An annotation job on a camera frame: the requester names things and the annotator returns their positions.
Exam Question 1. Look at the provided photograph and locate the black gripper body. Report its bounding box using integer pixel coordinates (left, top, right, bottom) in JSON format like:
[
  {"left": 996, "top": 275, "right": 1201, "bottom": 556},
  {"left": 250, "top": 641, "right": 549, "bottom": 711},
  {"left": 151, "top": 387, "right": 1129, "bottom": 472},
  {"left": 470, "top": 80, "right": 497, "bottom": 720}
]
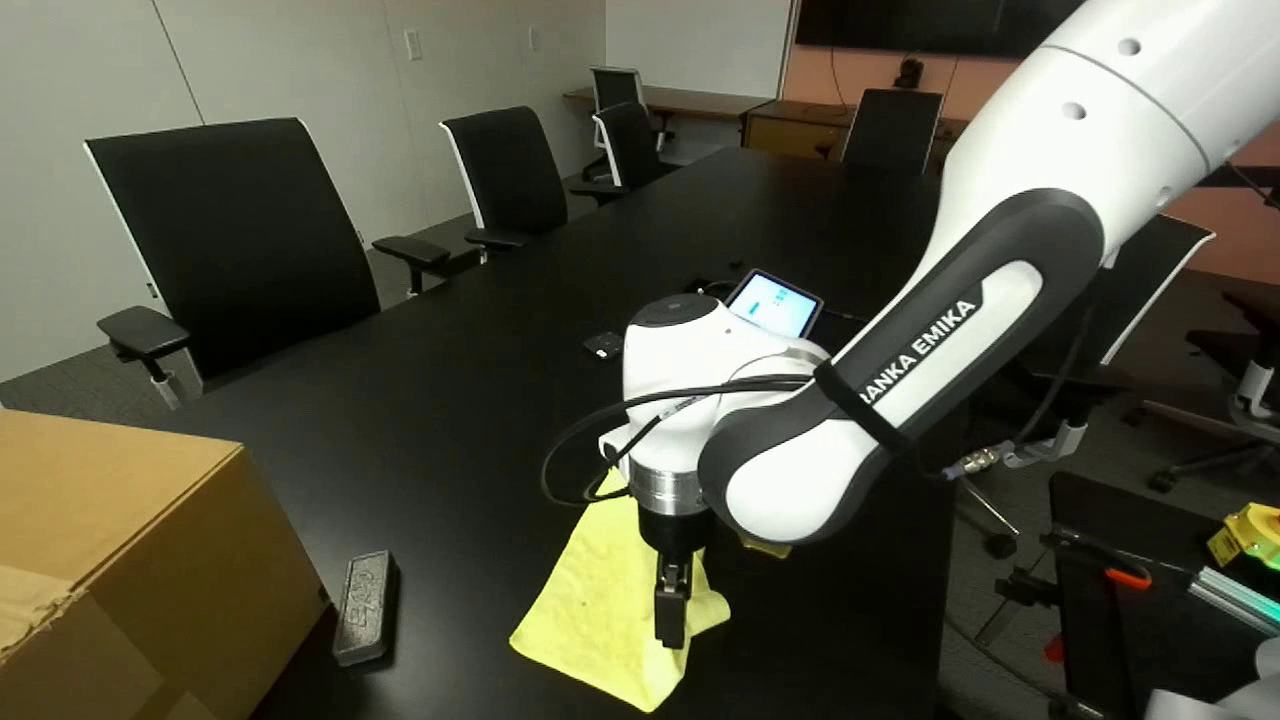
[{"left": 640, "top": 510, "right": 712, "bottom": 602}]

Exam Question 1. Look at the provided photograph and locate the yellow microfiber towel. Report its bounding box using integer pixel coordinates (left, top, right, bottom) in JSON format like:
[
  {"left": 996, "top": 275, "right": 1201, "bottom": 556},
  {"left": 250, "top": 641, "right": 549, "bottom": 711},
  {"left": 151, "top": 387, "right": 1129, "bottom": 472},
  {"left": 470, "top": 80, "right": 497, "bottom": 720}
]
[{"left": 509, "top": 472, "right": 733, "bottom": 711}]

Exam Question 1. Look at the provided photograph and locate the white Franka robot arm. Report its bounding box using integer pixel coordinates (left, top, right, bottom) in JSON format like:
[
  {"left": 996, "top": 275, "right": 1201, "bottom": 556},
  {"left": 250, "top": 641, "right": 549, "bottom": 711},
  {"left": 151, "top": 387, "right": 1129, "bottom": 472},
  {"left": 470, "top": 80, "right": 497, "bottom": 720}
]
[{"left": 601, "top": 0, "right": 1280, "bottom": 648}]

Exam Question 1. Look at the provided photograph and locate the white framed touchscreen tablet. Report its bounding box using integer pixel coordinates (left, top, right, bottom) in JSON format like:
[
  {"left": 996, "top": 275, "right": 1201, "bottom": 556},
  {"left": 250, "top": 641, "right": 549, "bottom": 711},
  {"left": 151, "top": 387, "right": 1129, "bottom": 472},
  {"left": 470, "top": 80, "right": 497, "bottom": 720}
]
[{"left": 726, "top": 274, "right": 822, "bottom": 338}]

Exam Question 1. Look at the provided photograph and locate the black remote control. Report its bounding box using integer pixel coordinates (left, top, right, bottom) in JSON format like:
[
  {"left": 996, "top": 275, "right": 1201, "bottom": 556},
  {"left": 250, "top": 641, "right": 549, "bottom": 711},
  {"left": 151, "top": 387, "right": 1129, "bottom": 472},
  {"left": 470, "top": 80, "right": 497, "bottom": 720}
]
[{"left": 333, "top": 554, "right": 390, "bottom": 667}]

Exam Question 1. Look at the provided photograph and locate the black office chair far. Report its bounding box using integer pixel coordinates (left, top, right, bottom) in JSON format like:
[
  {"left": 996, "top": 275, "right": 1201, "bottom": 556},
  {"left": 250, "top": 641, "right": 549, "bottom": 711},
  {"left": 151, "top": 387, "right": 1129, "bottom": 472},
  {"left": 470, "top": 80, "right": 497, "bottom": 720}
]
[{"left": 575, "top": 70, "right": 668, "bottom": 203}]

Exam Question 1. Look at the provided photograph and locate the black office chair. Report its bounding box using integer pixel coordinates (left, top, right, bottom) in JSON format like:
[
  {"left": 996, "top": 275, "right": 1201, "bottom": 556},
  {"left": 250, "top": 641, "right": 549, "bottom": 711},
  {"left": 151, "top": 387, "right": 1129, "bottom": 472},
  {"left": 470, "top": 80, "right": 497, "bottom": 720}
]
[
  {"left": 575, "top": 70, "right": 668, "bottom": 203},
  {"left": 87, "top": 115, "right": 379, "bottom": 407},
  {"left": 376, "top": 107, "right": 568, "bottom": 288}
]

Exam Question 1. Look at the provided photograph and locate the black office chair middle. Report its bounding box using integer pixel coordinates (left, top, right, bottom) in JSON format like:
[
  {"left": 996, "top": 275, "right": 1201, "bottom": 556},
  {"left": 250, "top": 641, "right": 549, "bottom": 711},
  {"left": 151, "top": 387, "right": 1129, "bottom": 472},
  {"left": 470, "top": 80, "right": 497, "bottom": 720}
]
[{"left": 376, "top": 107, "right": 568, "bottom": 288}]

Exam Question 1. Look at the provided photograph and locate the wooden sideboard cabinet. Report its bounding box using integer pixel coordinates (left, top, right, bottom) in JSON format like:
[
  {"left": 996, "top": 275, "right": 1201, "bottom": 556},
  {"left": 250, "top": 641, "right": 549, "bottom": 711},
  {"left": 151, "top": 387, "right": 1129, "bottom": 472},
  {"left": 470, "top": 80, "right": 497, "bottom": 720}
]
[{"left": 739, "top": 101, "right": 853, "bottom": 162}]

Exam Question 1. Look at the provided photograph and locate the black office chair head end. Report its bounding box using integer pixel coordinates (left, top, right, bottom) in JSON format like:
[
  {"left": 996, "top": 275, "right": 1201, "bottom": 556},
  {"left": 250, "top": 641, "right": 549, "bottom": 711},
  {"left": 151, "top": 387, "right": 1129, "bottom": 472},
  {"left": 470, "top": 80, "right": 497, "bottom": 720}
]
[{"left": 844, "top": 88, "right": 940, "bottom": 172}]

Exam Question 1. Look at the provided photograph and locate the brown cardboard box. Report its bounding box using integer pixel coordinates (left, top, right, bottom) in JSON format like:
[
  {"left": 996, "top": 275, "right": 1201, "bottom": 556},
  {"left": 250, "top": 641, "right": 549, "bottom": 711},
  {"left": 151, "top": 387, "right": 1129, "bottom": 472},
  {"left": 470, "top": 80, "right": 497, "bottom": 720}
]
[{"left": 0, "top": 407, "right": 325, "bottom": 720}]

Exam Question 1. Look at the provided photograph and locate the black office chair near left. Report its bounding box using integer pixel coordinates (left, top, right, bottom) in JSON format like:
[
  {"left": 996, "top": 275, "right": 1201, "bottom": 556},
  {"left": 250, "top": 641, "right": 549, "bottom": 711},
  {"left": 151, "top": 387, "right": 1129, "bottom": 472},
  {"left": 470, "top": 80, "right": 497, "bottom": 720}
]
[{"left": 87, "top": 115, "right": 379, "bottom": 407}]

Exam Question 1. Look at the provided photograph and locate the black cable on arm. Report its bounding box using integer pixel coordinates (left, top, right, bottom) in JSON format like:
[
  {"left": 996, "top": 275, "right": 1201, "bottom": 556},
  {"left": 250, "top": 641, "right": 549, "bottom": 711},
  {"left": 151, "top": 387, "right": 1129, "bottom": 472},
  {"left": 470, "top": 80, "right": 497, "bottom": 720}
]
[{"left": 534, "top": 373, "right": 816, "bottom": 510}]

